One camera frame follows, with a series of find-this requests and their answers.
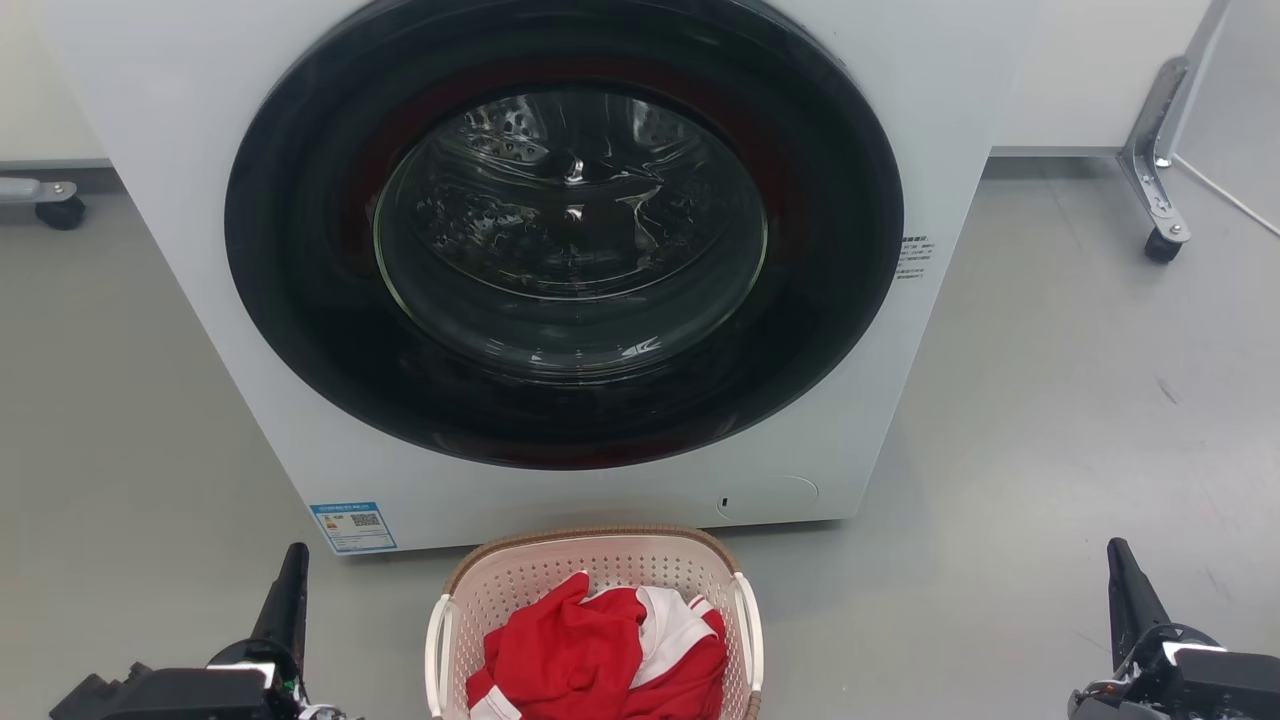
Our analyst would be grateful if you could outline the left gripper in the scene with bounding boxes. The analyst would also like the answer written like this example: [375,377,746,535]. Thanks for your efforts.
[50,543,346,720]

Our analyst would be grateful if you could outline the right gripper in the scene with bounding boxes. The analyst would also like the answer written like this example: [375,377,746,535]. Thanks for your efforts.
[1068,538,1280,720]

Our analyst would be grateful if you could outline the beige perforated laundry basket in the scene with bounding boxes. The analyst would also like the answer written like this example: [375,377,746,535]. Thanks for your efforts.
[424,527,765,720]

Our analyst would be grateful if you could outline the blue energy label sticker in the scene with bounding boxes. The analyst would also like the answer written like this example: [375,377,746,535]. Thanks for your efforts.
[309,501,398,555]

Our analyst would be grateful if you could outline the red and white garment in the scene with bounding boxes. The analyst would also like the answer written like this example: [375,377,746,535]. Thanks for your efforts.
[465,572,729,720]

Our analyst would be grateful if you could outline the black round washer door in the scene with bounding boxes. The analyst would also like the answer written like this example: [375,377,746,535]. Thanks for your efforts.
[224,0,905,471]

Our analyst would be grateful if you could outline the white front-load washing machine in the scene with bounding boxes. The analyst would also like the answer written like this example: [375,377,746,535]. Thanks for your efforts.
[30,0,1041,556]

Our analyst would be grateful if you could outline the thin white floor cable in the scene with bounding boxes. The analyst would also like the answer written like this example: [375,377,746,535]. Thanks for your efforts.
[1172,152,1280,239]

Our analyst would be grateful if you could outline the long grey metal frame leg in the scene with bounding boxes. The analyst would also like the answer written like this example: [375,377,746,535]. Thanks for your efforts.
[1118,0,1231,246]

